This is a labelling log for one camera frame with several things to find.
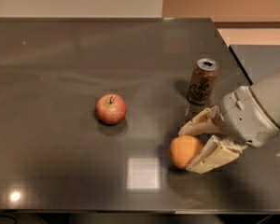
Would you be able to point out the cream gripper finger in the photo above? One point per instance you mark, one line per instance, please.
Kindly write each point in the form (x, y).
(203, 122)
(215, 153)

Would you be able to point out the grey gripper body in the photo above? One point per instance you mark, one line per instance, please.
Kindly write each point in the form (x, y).
(247, 116)

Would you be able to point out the orange fruit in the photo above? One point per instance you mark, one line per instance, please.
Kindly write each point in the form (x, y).
(183, 149)

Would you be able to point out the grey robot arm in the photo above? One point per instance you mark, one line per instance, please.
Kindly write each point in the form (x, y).
(247, 117)

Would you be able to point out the red apple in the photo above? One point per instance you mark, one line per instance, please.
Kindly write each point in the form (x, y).
(111, 109)

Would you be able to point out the brown soda can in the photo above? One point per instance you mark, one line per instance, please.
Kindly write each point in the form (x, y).
(203, 79)

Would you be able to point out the grey side table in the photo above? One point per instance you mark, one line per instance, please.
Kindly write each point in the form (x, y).
(261, 64)

